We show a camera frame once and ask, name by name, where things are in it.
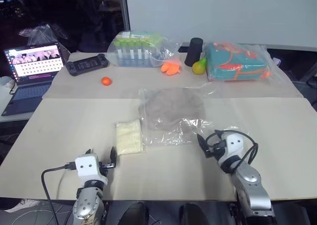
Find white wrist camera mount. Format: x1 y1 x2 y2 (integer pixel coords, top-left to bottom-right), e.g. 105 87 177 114
217 133 246 162
75 154 108 186

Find open laptop computer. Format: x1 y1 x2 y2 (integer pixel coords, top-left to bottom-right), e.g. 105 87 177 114
1 42 66 116

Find clear plastic bag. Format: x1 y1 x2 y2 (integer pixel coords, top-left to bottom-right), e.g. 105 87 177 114
138 84 239 148

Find bagged teal orange fabric bag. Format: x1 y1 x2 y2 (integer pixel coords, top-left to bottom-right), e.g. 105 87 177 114
205 42 276 82

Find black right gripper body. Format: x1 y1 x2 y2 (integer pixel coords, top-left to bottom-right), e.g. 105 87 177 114
207 138 227 159

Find black handheld game controller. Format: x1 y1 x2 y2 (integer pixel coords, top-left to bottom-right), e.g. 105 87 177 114
64 53 110 77

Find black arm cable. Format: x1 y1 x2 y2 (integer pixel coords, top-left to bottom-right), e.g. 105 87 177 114
207 129 259 167
41 162 77 225

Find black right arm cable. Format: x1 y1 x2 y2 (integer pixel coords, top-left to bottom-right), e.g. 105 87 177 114
207 129 259 167

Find white sneaker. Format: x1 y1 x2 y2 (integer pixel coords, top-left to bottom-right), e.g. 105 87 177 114
4 198 41 214

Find grey metal pole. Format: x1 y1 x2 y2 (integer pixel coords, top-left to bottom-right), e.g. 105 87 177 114
120 0 131 32

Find black cylinder speaker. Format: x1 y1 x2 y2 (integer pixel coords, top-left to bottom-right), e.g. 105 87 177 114
184 37 205 67

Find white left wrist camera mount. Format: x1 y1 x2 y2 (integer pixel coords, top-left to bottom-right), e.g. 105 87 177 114
75 154 108 186

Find orange toy peeled mandarin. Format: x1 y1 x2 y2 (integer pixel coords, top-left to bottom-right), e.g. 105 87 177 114
160 62 183 76

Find yellow green toy pear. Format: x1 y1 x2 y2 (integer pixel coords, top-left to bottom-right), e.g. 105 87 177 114
192 57 208 76

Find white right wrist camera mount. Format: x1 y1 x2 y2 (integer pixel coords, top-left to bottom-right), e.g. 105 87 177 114
217 133 246 162

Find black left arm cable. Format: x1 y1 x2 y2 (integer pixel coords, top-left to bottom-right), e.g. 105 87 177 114
41 162 77 225

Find bagged green-capped test tubes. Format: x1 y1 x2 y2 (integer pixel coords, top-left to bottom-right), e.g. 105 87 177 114
106 30 183 68

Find white folded cloth packet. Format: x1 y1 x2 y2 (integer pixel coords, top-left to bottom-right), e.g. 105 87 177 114
115 119 147 157

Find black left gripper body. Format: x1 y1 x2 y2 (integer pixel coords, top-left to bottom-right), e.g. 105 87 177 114
98 161 117 176

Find crumpled clear plastic wrap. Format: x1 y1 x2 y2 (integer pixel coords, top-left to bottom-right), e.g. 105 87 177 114
19 23 68 47

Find dark rounded shape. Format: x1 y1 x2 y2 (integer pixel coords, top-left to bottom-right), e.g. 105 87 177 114
120 202 150 225
178 203 209 225

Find beige baseball cap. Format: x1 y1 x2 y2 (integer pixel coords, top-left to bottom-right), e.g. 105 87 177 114
138 88 207 132

